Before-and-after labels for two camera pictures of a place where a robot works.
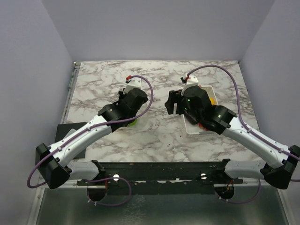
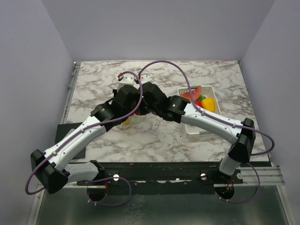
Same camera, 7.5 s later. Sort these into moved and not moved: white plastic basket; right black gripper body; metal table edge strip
Moved: right black gripper body
Not moved: white plastic basket; metal table edge strip
